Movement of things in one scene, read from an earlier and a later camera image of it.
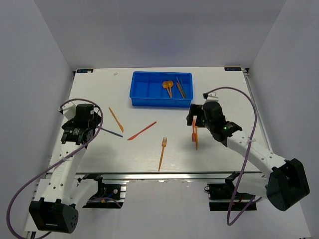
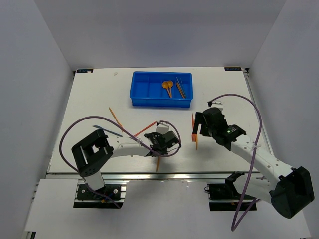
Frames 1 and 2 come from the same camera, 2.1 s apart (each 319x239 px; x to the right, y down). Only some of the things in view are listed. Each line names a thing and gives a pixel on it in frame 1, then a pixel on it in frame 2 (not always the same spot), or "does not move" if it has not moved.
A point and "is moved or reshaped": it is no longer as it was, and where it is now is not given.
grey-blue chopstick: x=183 y=87 does not move
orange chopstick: x=182 y=93 does not move
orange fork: x=163 y=143 is moved or reshaped
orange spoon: x=166 y=84 does not move
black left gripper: x=96 y=120 to x=157 y=134
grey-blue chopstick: x=180 y=86 does not move
